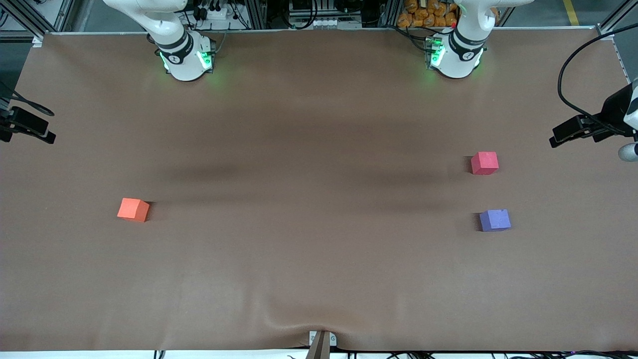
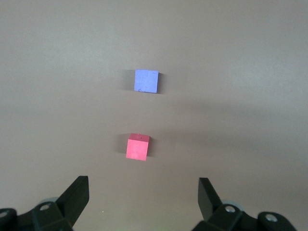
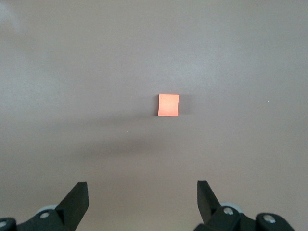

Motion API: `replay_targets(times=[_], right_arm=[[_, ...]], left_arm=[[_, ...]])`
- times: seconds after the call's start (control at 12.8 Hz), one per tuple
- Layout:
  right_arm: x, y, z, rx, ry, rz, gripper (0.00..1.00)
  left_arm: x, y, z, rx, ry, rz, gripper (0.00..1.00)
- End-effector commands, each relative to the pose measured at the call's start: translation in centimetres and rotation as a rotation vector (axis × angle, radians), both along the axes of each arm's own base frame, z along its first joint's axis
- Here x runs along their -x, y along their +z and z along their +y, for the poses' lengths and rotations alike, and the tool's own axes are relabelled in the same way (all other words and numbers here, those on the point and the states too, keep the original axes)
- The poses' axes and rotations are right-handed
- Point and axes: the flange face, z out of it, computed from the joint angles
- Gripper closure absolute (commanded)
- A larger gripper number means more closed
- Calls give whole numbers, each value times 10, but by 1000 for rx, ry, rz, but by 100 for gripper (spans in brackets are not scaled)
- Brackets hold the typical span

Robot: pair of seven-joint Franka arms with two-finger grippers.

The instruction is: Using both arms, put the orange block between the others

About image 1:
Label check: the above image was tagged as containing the pile of orange objects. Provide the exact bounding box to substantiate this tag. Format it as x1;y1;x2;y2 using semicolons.
397;0;500;28

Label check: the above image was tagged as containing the white power strip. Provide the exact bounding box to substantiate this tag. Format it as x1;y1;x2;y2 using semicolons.
192;4;239;21

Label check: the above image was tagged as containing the red foam block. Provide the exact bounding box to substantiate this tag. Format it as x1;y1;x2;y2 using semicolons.
471;152;499;176

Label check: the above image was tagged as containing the metal clamp bracket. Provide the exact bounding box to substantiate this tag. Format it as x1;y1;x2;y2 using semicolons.
309;331;338;348

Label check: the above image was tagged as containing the aluminium frame post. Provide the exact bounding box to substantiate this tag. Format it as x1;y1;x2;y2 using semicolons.
0;0;78;40
379;0;402;28
247;0;268;29
597;0;638;39

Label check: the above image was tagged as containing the brown table mat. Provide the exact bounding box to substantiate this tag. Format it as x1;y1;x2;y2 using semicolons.
0;27;638;352

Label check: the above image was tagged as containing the purple foam block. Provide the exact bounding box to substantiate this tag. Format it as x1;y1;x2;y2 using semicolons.
479;209;511;232

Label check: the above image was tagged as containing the black electronics box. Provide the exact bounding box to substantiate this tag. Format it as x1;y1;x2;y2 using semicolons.
288;0;319;16

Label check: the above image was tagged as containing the orange foam block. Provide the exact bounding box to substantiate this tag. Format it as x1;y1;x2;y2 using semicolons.
117;198;150;223

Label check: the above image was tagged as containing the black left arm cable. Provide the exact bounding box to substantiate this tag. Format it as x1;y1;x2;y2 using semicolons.
557;22;638;135

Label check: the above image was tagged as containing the white terminal block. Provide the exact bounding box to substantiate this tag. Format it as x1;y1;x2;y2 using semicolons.
310;17;350;29

